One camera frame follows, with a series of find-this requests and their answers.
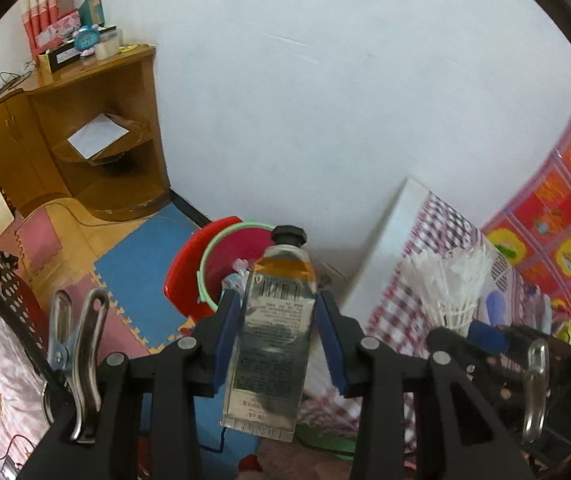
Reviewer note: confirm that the red plastic stool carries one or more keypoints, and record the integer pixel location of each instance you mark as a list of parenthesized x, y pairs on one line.
[(183, 270)]

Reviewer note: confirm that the wooden corner cabinet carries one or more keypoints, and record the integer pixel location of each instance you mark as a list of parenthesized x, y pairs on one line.
[(130, 110)]

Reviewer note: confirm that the blue foam floor mat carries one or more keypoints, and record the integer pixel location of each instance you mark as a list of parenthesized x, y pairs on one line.
[(135, 270)]

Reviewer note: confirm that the white paper sheet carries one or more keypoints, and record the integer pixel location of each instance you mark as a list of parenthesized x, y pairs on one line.
[(96, 135)]

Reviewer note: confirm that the metal spring clamp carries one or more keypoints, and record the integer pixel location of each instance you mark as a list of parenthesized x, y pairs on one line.
[(80, 360)]

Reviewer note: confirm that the blue alarm clock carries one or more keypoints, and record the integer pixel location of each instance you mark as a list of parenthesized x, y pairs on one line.
[(86, 41)]

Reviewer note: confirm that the white shuttlecock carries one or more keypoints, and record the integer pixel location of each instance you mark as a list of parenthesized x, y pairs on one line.
[(450, 285)]

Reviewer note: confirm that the clear tape roll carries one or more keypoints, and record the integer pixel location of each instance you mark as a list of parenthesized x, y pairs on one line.
[(108, 49)]

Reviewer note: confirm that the silver tube with black cap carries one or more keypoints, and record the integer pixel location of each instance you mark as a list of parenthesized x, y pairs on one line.
[(270, 340)]

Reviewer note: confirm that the black and yellow box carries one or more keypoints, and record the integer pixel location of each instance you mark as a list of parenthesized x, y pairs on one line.
[(60, 60)]

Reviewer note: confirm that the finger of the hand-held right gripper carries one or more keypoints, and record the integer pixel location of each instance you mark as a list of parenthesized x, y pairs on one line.
[(490, 337), (455, 350)]

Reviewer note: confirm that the red and white tall boxes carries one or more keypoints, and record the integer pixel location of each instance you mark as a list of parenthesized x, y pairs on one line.
[(33, 22)]

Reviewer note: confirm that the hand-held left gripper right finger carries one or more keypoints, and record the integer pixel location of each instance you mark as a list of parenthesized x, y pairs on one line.
[(333, 355)]

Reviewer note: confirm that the teal carton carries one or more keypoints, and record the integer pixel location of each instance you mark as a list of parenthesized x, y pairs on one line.
[(91, 10)]

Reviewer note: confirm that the dark polka dot cloth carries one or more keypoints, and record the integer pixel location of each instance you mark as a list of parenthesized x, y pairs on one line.
[(10, 285)]

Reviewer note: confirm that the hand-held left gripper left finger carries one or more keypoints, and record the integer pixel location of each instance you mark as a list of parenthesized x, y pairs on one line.
[(228, 340)]

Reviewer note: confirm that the yellow disc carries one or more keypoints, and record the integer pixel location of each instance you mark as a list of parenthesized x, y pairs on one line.
[(128, 48)]

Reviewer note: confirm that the green plastic basin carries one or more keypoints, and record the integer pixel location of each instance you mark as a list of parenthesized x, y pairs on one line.
[(325, 442)]

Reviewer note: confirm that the red floral printed cloth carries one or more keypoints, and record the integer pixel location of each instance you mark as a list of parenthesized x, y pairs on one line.
[(565, 210)]

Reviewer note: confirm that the red bucket with green rim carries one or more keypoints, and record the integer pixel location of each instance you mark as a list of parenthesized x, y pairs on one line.
[(235, 245)]

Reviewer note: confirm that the pink patterned box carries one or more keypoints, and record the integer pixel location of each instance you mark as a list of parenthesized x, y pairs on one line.
[(60, 27)]

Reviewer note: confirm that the person's pink fleece pants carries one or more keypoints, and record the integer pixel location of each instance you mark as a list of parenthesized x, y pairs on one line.
[(275, 462)]

